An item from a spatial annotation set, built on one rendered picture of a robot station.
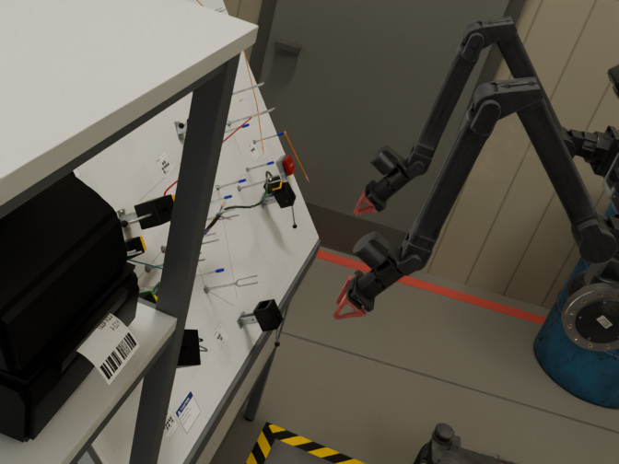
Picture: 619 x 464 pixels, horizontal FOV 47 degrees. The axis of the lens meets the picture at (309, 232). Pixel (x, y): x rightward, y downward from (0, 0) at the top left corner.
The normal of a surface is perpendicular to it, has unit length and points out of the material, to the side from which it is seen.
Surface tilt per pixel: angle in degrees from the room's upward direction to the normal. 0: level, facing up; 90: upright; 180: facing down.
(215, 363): 53
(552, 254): 90
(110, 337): 31
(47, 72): 0
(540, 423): 0
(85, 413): 0
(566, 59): 90
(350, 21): 90
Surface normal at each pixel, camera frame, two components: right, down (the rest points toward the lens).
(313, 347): 0.25, -0.82
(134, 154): 0.89, -0.20
